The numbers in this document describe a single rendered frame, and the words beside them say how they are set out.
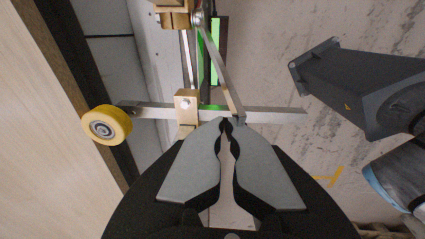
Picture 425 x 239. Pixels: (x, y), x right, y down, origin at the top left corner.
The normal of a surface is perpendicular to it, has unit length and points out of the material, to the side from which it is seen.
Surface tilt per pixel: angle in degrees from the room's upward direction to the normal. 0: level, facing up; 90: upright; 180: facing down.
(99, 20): 90
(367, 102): 0
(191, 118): 0
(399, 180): 85
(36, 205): 0
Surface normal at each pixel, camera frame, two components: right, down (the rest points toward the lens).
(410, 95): -0.73, -0.36
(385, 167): -0.87, -0.50
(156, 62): -0.06, 0.53
